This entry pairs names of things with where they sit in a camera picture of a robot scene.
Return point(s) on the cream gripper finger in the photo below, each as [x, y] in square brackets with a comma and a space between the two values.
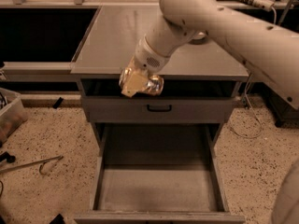
[133, 81]

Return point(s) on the crushed orange can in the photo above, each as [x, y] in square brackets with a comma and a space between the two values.
[155, 84]

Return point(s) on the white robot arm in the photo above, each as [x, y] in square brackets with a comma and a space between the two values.
[270, 52]

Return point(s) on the closed grey drawer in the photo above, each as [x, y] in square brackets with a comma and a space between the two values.
[134, 110]

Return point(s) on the grey drawer cabinet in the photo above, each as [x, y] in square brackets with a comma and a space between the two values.
[203, 71]

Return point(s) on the open grey lower drawer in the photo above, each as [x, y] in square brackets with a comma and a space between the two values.
[157, 174]

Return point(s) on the small black floor object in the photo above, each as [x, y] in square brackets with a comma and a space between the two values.
[58, 103]

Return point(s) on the white bowl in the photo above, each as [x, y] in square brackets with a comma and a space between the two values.
[199, 39]

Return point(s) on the clear plastic bin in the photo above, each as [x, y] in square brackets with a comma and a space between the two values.
[12, 113]

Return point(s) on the black drawer handle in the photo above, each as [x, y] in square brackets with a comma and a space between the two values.
[159, 108]

